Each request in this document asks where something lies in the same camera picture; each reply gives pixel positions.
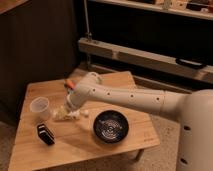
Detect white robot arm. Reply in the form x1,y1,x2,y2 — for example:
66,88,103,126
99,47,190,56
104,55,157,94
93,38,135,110
64,72,213,171

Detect black white eraser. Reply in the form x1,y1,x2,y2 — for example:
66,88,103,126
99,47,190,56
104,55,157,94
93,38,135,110
37,124,55,145

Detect clear plastic cup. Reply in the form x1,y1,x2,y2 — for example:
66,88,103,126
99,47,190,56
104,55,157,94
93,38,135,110
30,97,50,121

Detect wooden table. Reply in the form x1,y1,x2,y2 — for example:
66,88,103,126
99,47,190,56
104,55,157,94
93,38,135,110
8,80,160,171

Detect black bowl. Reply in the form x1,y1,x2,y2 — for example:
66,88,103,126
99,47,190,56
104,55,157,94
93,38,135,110
93,110,129,144

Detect wooden shelf rail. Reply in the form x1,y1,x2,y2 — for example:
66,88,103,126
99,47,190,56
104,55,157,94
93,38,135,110
78,38,213,84

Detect black handle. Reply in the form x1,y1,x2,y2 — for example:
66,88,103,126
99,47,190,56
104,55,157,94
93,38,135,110
175,58,207,70

